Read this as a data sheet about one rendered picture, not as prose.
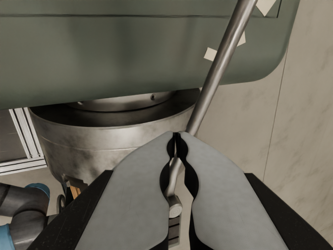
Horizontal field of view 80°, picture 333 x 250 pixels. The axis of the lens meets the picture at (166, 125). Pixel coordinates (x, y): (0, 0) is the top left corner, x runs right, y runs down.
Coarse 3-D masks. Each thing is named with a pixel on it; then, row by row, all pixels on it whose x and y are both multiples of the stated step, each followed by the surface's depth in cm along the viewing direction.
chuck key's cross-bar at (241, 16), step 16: (240, 0) 13; (256, 0) 13; (240, 16) 13; (240, 32) 14; (224, 48) 15; (224, 64) 15; (208, 80) 16; (208, 96) 17; (192, 112) 19; (192, 128) 19; (176, 160) 22; (176, 176) 24
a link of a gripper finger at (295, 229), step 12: (252, 180) 8; (264, 192) 8; (264, 204) 7; (276, 204) 7; (276, 216) 7; (288, 216) 7; (300, 216) 7; (288, 228) 6; (300, 228) 6; (312, 228) 6; (288, 240) 6; (300, 240) 6; (312, 240) 6; (324, 240) 6
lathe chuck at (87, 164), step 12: (36, 132) 33; (48, 144) 30; (48, 156) 32; (60, 156) 30; (72, 156) 29; (84, 156) 28; (96, 156) 28; (108, 156) 28; (120, 156) 28; (60, 168) 31; (72, 168) 30; (84, 168) 29; (96, 168) 29; (108, 168) 29; (180, 168) 35; (60, 180) 33; (84, 180) 30
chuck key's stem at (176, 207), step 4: (164, 192) 25; (168, 196) 25; (172, 196) 25; (176, 196) 25; (168, 200) 24; (172, 200) 24; (176, 200) 24; (172, 204) 24; (176, 204) 24; (180, 204) 24; (172, 208) 23; (176, 208) 24; (180, 208) 24; (172, 212) 24; (176, 212) 24; (180, 212) 24; (172, 216) 24; (176, 216) 24
